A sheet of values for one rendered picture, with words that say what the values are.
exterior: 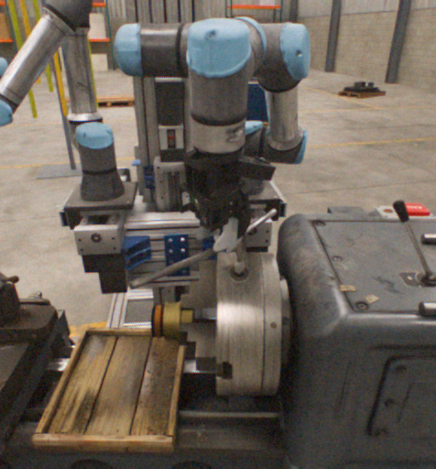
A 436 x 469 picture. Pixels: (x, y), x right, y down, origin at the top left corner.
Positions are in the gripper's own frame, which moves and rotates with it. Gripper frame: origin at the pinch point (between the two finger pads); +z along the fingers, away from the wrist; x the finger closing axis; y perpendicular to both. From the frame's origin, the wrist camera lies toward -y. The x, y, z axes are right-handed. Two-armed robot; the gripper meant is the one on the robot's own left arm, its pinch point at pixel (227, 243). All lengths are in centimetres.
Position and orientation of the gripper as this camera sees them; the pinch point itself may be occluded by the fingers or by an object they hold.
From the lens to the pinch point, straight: 69.4
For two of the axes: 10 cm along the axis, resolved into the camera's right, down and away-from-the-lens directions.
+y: -7.1, 4.6, -5.3
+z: 0.0, 7.5, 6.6
